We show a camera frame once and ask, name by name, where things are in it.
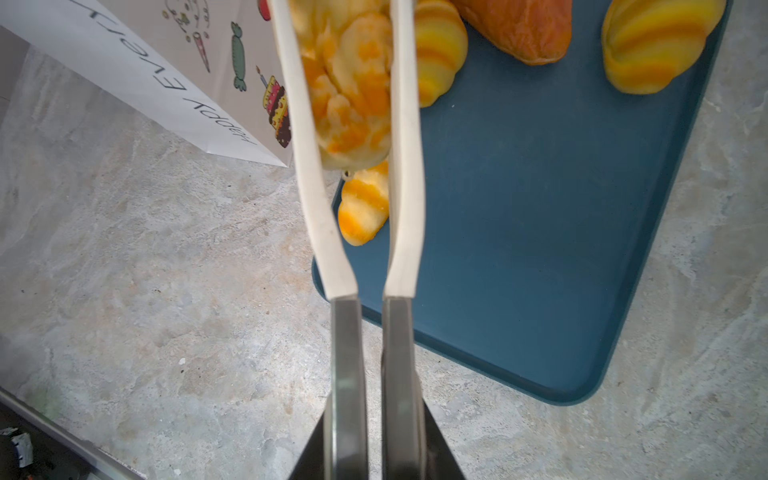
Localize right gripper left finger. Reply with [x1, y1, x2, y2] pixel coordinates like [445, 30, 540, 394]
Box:
[288, 414, 325, 480]

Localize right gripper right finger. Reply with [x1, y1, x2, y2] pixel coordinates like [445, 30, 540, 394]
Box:
[423, 402, 466, 480]

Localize white and steel tongs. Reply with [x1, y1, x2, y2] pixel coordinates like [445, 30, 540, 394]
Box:
[269, 1, 428, 479]

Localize braided pastry bread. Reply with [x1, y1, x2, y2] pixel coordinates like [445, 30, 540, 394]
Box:
[289, 1, 393, 171]

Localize small striped bun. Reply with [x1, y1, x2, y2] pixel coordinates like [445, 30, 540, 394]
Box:
[601, 0, 727, 95]
[414, 0, 468, 108]

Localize reddish brown croissant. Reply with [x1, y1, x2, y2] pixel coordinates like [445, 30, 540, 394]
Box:
[453, 0, 573, 65]

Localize white paper bag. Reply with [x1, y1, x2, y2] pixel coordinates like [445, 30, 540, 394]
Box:
[1, 0, 293, 167]

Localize blue rectangular tray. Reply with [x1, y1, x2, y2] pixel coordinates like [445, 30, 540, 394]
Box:
[310, 0, 734, 407]

